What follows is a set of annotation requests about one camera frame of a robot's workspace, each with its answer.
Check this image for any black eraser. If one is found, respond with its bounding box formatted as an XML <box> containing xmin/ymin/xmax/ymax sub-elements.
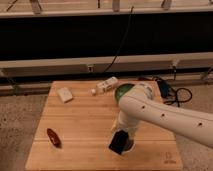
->
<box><xmin>108</xmin><ymin>129</ymin><xmax>131</xmax><ymax>156</ymax></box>

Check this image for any beige sponge block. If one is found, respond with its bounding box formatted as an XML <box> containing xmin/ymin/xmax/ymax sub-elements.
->
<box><xmin>57</xmin><ymin>87</ymin><xmax>73</xmax><ymax>103</ymax></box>

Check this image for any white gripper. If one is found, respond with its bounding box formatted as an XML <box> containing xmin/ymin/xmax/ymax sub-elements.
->
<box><xmin>112</xmin><ymin>111</ymin><xmax>141</xmax><ymax>138</ymax></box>

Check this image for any black hanging cable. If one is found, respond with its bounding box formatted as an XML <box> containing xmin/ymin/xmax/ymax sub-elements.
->
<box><xmin>99</xmin><ymin>5</ymin><xmax>135</xmax><ymax>75</ymax></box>

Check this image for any white ceramic cup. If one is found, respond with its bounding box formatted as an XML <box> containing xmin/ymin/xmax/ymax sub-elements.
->
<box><xmin>109</xmin><ymin>132</ymin><xmax>136</xmax><ymax>156</ymax></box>

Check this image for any wooden cutting board table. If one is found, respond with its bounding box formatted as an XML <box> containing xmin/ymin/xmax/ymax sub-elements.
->
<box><xmin>25</xmin><ymin>81</ymin><xmax>183</xmax><ymax>171</ymax></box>

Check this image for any dark red chili pepper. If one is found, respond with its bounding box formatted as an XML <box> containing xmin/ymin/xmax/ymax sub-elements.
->
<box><xmin>47</xmin><ymin>128</ymin><xmax>61</xmax><ymax>148</ymax></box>

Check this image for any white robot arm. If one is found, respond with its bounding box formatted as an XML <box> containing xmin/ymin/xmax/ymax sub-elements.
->
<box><xmin>115</xmin><ymin>82</ymin><xmax>213</xmax><ymax>148</ymax></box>

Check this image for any green ceramic bowl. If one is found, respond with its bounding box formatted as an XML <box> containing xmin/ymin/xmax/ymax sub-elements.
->
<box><xmin>114</xmin><ymin>83</ymin><xmax>134</xmax><ymax>102</ymax></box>

